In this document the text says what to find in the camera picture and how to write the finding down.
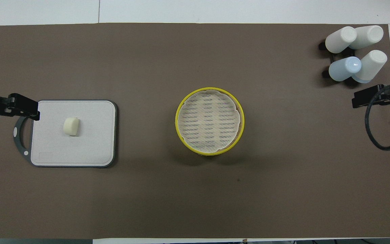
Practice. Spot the white steamed bun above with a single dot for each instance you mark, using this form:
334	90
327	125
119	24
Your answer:
70	126

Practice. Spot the yellow round steamer basket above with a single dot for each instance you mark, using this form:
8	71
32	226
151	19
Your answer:
242	125

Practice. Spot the white mesh steamer liner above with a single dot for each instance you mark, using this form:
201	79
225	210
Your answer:
208	120

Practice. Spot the white plastic cup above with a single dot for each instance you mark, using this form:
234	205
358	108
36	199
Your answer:
339	39
372	66
369	35

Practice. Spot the light blue plastic cup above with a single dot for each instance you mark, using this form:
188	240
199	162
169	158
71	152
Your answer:
344	69

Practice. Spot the black cup rack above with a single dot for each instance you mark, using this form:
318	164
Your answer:
345	54

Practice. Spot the white cutting board grey rim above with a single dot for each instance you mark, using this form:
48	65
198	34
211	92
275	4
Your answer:
90	135

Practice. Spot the brown table mat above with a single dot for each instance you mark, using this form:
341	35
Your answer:
181	51

